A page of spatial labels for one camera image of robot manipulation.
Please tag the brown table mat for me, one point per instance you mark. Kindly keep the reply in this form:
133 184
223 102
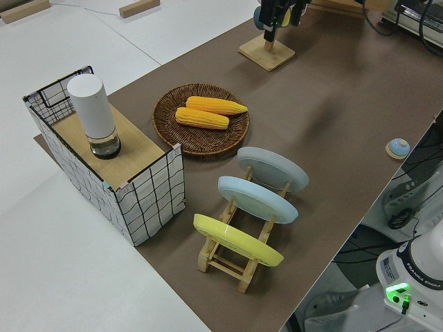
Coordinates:
328 103

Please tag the white toaster oven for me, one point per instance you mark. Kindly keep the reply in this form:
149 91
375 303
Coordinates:
415 24

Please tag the wooden plate rack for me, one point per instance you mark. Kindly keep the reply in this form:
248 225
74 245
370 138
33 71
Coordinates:
225 268

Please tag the teal mug yellow inside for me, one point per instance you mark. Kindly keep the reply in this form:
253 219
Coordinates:
257 17

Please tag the yellow plate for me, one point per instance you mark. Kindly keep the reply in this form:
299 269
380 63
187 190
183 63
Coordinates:
235 240

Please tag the wooden cabinet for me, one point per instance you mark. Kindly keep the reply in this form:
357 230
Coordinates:
346 4

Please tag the white cylinder bottle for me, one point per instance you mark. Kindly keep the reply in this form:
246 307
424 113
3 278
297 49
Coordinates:
91 110

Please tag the light blue plate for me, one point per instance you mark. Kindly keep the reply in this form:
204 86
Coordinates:
256 198

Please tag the blue call bell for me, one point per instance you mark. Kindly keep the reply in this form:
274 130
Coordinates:
398 148

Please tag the yellow corn cob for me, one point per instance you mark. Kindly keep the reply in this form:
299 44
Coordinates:
202 119
216 104

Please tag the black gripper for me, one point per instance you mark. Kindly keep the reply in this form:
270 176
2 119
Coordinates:
268 4

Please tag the brown wicker basket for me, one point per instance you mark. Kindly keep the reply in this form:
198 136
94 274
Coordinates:
204 141

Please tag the grid shelf with wooden board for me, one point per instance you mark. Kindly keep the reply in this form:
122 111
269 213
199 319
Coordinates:
138 155

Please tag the grey plate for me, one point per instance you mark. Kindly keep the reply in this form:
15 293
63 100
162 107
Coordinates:
273 169

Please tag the wooden block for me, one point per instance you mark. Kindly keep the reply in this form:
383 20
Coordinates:
24 10
138 7

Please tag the wooden mug tree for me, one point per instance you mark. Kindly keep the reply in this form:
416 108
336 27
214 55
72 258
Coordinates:
266 57

